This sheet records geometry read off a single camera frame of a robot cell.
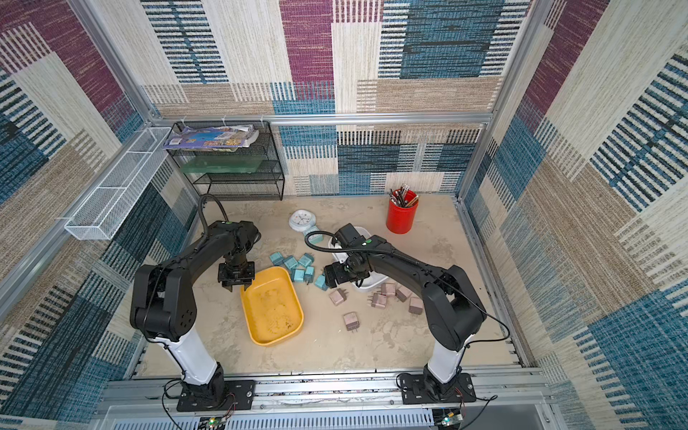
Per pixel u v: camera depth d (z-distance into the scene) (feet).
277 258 3.26
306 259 3.25
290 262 3.23
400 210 3.34
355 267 2.09
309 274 3.08
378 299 2.93
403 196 3.31
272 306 2.93
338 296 2.92
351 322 2.78
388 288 2.99
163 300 1.58
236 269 2.48
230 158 3.55
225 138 2.72
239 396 2.40
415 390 2.40
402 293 2.93
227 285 2.60
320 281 3.05
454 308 1.52
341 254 2.64
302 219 3.57
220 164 3.33
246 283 2.67
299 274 3.08
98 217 2.30
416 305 2.86
